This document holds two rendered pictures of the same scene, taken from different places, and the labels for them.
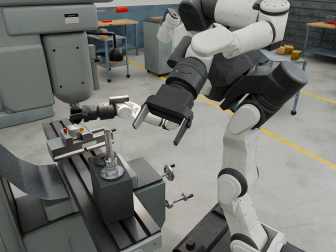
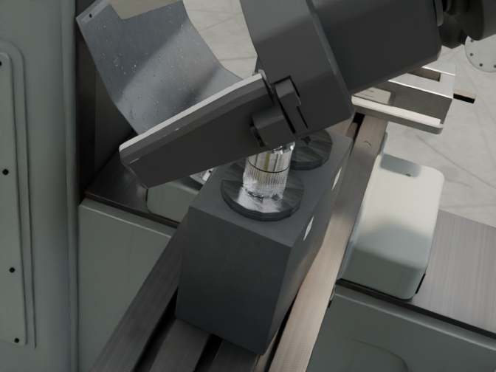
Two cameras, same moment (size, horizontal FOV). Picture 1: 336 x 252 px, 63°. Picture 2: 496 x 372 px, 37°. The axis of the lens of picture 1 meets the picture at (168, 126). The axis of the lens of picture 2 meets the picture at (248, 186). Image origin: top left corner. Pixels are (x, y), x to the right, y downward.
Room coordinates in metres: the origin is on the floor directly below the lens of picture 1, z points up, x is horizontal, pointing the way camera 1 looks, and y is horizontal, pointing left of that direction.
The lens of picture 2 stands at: (0.39, -0.19, 1.67)
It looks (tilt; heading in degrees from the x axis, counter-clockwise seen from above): 40 degrees down; 43
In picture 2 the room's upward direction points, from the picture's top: 11 degrees clockwise
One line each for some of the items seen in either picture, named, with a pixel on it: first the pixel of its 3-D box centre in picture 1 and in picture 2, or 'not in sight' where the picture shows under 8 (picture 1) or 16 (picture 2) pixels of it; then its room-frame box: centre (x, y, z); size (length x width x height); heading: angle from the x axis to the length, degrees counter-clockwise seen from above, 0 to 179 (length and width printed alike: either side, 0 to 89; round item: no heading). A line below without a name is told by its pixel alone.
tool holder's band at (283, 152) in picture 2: (110, 159); (271, 142); (0.85, 0.22, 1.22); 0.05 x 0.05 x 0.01
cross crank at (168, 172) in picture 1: (164, 174); not in sight; (1.48, 0.02, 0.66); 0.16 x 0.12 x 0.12; 122
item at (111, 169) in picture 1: (111, 166); (267, 165); (0.85, 0.22, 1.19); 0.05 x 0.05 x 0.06
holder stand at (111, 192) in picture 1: (110, 184); (266, 223); (0.90, 0.24, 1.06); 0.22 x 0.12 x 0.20; 27
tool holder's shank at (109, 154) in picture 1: (108, 145); not in sight; (0.85, 0.22, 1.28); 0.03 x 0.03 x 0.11
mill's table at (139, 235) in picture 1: (86, 167); (309, 147); (1.20, 0.44, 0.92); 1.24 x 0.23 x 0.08; 32
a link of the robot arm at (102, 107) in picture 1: (95, 112); not in sight; (1.24, 0.36, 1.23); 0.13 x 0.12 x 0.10; 17
